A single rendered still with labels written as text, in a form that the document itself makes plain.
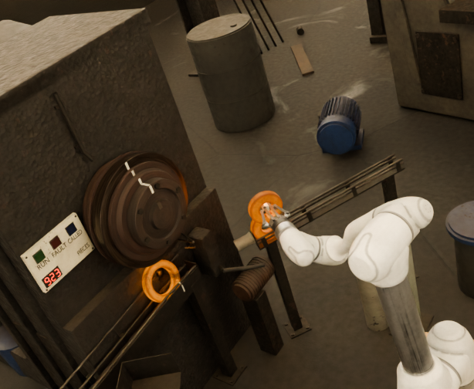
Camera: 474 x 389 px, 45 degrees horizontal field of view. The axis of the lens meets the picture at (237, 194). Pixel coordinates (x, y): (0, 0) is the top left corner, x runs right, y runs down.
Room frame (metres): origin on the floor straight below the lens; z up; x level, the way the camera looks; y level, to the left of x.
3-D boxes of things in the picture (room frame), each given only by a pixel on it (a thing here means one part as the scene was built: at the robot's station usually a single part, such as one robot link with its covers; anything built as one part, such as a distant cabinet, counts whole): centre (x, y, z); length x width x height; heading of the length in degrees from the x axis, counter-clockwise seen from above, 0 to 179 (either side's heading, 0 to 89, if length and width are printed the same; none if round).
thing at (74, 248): (1.83, 0.70, 1.15); 0.26 x 0.02 x 0.18; 134
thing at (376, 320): (2.03, -0.48, 0.26); 0.12 x 0.12 x 0.52
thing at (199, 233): (2.16, 0.22, 0.68); 0.11 x 0.08 x 0.24; 44
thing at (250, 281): (2.12, 0.05, 0.27); 0.22 x 0.13 x 0.53; 134
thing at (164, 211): (1.92, 0.31, 1.11); 0.28 x 0.06 x 0.28; 134
